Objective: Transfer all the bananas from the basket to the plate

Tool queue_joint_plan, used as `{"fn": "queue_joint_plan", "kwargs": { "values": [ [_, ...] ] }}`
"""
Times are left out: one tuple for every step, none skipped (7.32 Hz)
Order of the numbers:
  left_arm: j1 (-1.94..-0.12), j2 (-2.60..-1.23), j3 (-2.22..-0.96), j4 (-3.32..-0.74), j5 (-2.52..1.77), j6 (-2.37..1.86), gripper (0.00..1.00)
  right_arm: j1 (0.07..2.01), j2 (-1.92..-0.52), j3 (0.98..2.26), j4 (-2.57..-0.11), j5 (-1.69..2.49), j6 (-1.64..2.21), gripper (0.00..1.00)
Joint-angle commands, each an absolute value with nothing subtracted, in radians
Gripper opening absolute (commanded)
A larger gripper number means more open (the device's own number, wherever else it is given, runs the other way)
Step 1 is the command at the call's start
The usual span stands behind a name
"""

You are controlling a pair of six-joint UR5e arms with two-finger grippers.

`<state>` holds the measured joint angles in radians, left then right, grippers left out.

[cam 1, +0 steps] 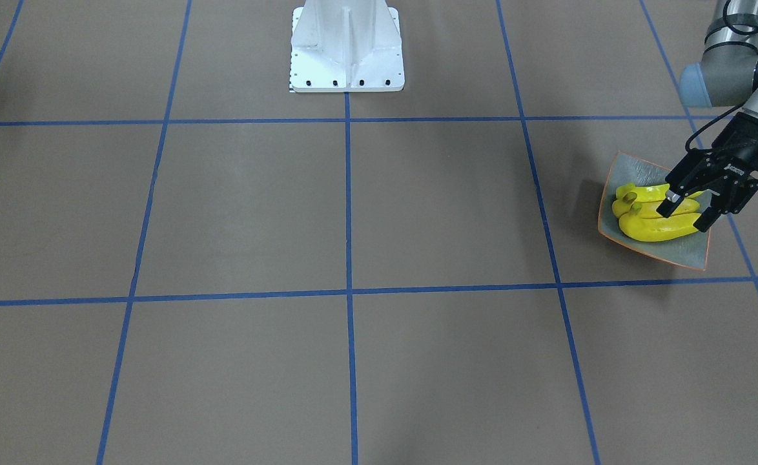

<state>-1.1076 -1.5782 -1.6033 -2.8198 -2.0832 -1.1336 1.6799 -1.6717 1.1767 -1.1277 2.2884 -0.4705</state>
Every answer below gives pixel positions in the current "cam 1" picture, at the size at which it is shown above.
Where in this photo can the bright yellow-green banana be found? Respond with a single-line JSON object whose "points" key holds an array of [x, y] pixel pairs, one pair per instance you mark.
{"points": [[644, 194]]}

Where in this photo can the yellow banana with brown streak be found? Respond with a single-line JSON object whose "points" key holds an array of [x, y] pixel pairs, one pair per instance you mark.
{"points": [[658, 230]]}

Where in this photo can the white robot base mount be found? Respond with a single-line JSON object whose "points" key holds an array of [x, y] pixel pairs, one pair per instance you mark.
{"points": [[346, 46]]}

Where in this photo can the grey square plate orange rim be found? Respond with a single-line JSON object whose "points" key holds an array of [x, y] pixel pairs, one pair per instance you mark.
{"points": [[689, 252]]}

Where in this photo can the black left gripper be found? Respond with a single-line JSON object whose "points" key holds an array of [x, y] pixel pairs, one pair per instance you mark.
{"points": [[726, 165]]}

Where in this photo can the yellow banana with dark tip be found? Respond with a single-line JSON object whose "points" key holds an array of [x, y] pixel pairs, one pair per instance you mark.
{"points": [[648, 210]]}

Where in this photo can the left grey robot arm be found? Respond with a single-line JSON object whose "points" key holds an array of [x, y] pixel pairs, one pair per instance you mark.
{"points": [[725, 77]]}

